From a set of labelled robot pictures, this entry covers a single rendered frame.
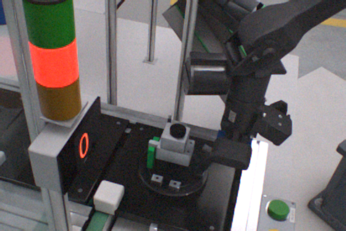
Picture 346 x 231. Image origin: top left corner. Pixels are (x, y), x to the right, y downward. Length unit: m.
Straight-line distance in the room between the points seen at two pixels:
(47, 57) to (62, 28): 0.04
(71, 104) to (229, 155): 0.26
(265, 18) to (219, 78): 0.11
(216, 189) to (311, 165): 0.35
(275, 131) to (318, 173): 0.42
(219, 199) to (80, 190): 0.27
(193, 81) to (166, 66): 0.71
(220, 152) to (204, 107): 0.54
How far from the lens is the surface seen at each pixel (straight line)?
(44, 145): 0.50
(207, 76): 0.59
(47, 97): 0.48
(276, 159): 1.06
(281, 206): 0.82
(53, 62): 0.45
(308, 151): 1.11
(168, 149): 0.74
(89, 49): 1.37
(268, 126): 0.66
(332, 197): 0.94
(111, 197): 0.76
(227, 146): 0.63
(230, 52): 0.60
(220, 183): 0.82
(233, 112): 0.65
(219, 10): 0.83
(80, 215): 0.78
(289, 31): 0.57
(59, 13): 0.42
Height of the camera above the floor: 1.59
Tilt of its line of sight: 41 degrees down
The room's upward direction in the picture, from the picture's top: 6 degrees clockwise
